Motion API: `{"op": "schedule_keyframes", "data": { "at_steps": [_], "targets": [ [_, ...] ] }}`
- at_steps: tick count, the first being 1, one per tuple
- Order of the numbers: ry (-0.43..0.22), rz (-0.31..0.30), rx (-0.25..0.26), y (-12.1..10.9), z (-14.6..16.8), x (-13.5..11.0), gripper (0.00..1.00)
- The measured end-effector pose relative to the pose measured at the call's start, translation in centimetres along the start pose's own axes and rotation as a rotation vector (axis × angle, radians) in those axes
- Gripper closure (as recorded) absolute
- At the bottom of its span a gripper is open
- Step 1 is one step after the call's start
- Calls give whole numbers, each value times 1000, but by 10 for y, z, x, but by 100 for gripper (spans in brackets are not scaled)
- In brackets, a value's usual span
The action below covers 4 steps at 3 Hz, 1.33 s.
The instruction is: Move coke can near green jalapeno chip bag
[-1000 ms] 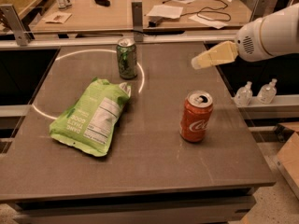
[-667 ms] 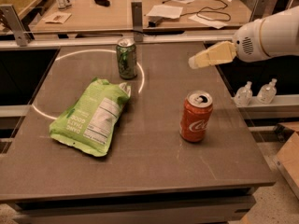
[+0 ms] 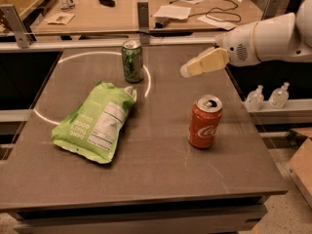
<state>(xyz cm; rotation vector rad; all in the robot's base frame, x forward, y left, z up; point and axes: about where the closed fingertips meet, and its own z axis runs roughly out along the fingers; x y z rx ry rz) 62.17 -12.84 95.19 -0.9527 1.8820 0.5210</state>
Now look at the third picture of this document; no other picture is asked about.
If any metal bracket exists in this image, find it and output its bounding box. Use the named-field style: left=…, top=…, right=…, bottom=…
left=0, top=5, right=32, bottom=49
left=136, top=1, right=149, bottom=44
left=261, top=0, right=281, bottom=20

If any middle metal bracket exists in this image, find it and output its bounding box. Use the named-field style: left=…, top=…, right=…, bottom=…
left=136, top=1, right=149, bottom=44

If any wooden back desk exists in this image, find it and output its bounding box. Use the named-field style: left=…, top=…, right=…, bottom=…
left=34, top=0, right=262, bottom=35

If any left metal bracket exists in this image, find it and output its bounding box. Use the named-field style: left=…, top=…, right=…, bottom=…
left=0, top=5, right=32, bottom=49

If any green soda can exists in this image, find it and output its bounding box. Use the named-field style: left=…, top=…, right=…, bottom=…
left=122, top=40, right=143, bottom=83

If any red coke can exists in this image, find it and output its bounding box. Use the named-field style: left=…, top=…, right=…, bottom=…
left=188, top=95, right=222, bottom=149

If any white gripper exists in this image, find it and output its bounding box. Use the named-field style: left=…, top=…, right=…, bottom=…
left=179, top=22, right=259, bottom=78

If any green jalapeno chip bag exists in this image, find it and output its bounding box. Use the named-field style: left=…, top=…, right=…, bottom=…
left=52, top=82, right=137, bottom=164

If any small paper packet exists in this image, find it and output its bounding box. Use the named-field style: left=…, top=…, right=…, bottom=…
left=45, top=12, right=75, bottom=25

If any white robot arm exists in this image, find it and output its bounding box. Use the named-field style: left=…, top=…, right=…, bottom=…
left=180, top=0, right=312, bottom=78

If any black mouse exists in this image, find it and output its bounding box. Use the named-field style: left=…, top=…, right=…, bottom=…
left=98, top=0, right=115, bottom=7

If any white paper sheet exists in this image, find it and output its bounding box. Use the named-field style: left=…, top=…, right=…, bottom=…
left=153, top=5, right=191, bottom=20

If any right metal bracket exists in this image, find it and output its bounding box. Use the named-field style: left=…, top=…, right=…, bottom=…
left=261, top=0, right=281, bottom=20

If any black cable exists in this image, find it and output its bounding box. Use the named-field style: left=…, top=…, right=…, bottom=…
left=169, top=0, right=242, bottom=23

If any clear sanitizer bottle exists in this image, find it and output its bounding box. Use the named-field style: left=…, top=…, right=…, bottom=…
left=245, top=85, right=264, bottom=111
left=268, top=82, right=290, bottom=108

